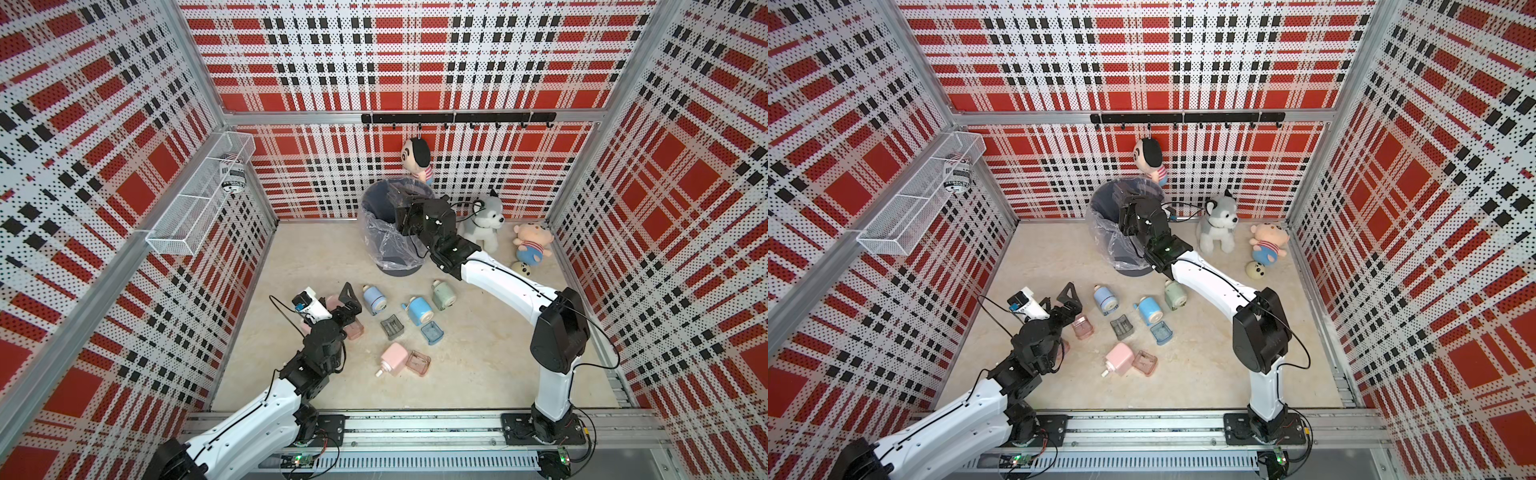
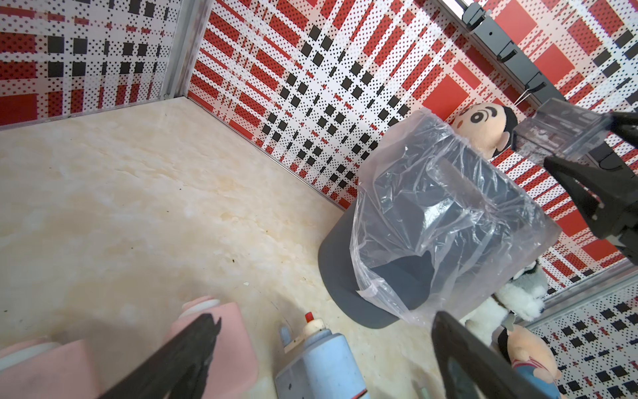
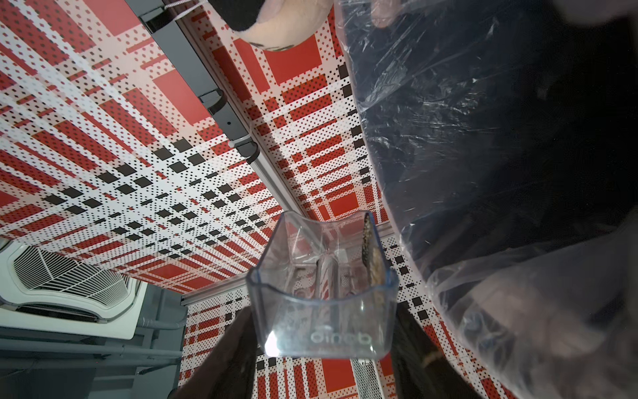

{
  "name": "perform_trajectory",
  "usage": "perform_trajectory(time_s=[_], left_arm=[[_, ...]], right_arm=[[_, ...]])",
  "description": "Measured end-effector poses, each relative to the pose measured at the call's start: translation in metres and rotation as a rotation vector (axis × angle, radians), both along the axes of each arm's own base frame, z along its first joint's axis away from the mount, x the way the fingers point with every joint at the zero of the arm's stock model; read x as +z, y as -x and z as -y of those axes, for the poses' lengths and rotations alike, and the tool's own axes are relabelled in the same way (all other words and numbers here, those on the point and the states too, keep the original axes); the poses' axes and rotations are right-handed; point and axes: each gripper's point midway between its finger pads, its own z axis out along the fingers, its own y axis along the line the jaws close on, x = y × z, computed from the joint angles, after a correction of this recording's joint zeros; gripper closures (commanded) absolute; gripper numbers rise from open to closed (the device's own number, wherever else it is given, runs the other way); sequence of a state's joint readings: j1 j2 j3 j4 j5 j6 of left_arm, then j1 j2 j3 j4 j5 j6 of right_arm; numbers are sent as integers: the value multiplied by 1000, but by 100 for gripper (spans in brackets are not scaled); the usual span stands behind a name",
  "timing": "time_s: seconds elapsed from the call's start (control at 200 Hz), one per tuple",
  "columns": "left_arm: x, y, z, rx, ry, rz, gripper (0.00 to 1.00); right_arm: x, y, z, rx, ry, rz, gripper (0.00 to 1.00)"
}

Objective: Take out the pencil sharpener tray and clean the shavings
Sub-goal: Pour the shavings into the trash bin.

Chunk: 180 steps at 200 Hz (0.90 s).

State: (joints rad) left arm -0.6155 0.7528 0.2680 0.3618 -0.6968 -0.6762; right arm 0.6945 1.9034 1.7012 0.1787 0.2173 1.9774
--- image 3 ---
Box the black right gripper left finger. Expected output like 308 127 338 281
169 307 258 399

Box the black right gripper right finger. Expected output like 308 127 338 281
390 304 471 399

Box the white ceiling air conditioner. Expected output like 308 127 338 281
1 239 147 340

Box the clear plastic bin liner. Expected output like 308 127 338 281
335 1 637 398

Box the dark grey trash bin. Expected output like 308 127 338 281
336 1 637 275

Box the hanging boy doll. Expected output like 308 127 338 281
209 0 334 53

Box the white wire mesh shelf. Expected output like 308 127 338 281
351 359 385 399

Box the black hook rail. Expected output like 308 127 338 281
126 0 263 167

